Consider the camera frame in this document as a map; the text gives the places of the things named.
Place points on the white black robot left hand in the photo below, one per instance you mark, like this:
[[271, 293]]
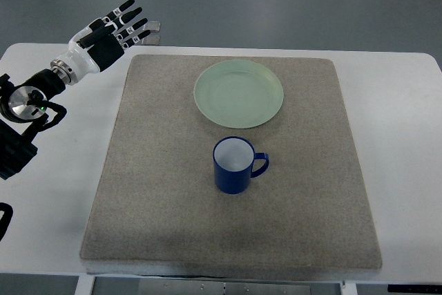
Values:
[[101, 43]]

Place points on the blue mug white inside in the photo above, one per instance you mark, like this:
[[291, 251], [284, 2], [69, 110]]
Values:
[[235, 163]]

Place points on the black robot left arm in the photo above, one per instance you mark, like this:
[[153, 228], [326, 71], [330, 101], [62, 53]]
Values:
[[27, 110]]

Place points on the light green plate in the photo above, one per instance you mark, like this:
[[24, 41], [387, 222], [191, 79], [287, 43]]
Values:
[[238, 94]]

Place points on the lower floor socket cover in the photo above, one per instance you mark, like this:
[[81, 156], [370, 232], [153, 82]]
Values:
[[151, 40]]

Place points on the floor socket cover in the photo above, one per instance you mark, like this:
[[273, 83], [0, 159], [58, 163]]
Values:
[[153, 26], [151, 40]]

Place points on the upper floor socket cover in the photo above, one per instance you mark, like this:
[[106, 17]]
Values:
[[153, 26]]

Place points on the beige felt mat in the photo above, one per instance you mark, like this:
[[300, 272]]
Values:
[[181, 195]]

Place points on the metal table frame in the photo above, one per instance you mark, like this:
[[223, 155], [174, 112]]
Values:
[[88, 284]]

